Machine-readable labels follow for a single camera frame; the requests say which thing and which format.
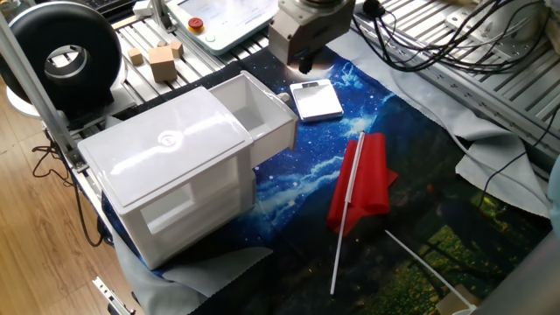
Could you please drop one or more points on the white teach pendant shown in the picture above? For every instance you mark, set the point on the white teach pendant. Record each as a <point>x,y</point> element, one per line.
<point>227,22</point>

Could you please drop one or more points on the aluminium bracket rail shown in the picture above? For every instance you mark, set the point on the aluminium bracket rail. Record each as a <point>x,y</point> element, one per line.
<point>111,297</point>

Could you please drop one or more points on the tiny wooden block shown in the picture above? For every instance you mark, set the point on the tiny wooden block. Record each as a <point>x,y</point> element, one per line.
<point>162,44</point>

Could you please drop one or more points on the small wooden cube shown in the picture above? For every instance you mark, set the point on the small wooden cube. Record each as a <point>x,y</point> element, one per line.
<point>135,57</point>
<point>177,49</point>

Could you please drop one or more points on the galaxy print cloth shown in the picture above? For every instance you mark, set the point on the galaxy print cloth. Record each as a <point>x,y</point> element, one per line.
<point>315,166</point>

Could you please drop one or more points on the black keyboard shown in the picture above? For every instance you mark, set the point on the black keyboard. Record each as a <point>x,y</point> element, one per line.
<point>109,4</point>

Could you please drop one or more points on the red flag on white stick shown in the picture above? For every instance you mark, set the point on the red flag on white stick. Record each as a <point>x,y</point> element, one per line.
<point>367,175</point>

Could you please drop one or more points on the grey Schunk gripper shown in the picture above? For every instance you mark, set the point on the grey Schunk gripper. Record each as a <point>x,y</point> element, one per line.
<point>306,30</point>

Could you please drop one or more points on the white plastic drawer cabinet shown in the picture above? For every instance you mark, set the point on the white plastic drawer cabinet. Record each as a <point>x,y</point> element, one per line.
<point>166,149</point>

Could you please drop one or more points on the brown cardboard piece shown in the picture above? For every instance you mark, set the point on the brown cardboard piece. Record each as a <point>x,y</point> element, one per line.
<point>455,302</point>

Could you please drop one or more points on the white drawer with white knob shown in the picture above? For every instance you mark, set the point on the white drawer with white knob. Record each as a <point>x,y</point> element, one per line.
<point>271,127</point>

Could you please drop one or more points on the silver digital scale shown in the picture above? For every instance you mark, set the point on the silver digital scale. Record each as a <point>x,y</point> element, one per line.
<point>316,100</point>

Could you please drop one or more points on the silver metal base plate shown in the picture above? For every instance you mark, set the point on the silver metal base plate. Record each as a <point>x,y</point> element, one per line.
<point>499,17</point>

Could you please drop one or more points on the thin white stick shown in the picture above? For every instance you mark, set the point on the thin white stick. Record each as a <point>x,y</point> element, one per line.
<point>420,260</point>

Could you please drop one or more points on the small white box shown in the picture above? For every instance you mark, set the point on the small white box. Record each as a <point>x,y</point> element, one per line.
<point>142,8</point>

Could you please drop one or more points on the large wooden cube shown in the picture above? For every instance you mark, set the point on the large wooden cube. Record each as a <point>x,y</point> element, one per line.
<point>163,65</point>

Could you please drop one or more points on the aluminium frame post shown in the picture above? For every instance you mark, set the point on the aluminium frame post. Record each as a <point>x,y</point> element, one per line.
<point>35,92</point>

